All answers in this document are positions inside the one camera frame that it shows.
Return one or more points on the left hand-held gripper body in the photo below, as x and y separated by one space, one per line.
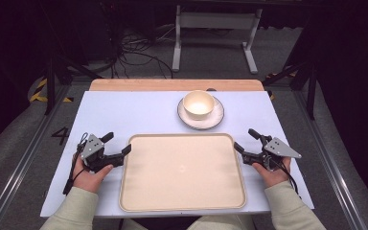
92 148

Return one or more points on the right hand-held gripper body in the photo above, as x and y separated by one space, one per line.
278 148

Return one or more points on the person's right hand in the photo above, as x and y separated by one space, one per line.
274 177

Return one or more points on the person's left hand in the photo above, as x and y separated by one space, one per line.
89 179

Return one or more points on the white table cover board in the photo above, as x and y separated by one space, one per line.
134 111

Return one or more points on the white plate with dark rim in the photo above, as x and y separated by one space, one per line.
216 119

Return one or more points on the cream bowl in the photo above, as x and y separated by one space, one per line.
198 105

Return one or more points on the beige rectangular tray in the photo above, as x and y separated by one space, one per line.
182 172

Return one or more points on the yellow black hazard tape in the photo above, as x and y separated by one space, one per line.
279 76

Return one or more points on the wooden table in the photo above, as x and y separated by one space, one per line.
159 85

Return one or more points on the black tripod stand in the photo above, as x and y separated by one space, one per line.
56 76
303 76

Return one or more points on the white metal stand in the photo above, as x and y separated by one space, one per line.
215 20

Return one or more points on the aluminium floor rail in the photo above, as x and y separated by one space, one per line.
329 159
16 166

